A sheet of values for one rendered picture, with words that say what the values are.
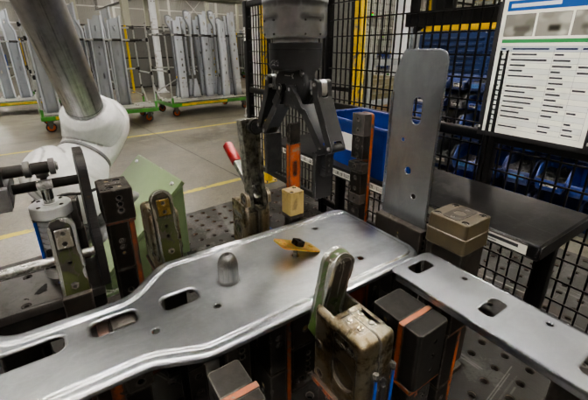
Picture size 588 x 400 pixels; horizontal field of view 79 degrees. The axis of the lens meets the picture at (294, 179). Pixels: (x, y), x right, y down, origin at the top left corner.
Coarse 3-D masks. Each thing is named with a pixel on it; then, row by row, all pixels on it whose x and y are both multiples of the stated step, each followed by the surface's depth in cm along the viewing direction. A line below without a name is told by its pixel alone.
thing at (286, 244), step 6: (276, 240) 61; (282, 240) 62; (288, 240) 63; (294, 240) 62; (300, 240) 62; (282, 246) 59; (288, 246) 60; (294, 246) 61; (300, 246) 62; (306, 246) 63; (312, 246) 64
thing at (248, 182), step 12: (240, 120) 66; (252, 120) 65; (240, 132) 67; (252, 132) 65; (240, 144) 68; (252, 144) 69; (252, 156) 69; (252, 168) 70; (252, 180) 70; (252, 192) 69; (264, 192) 71; (252, 204) 70; (264, 204) 71
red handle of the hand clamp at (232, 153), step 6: (228, 144) 77; (228, 150) 76; (234, 150) 76; (228, 156) 76; (234, 156) 75; (234, 162) 75; (240, 162) 75; (240, 168) 74; (240, 174) 74; (252, 186) 72; (258, 198) 71
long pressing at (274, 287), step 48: (240, 240) 67; (336, 240) 67; (384, 240) 67; (144, 288) 53; (192, 288) 54; (240, 288) 54; (288, 288) 54; (0, 336) 44; (48, 336) 45; (144, 336) 45; (192, 336) 45; (240, 336) 45; (0, 384) 38; (48, 384) 38; (96, 384) 39
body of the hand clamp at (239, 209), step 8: (232, 200) 74; (240, 200) 72; (240, 208) 72; (248, 208) 70; (256, 208) 72; (264, 208) 72; (240, 216) 72; (248, 216) 71; (256, 216) 72; (264, 216) 73; (240, 224) 74; (248, 224) 71; (256, 224) 72; (264, 224) 73; (240, 232) 74; (248, 232) 72; (256, 232) 73
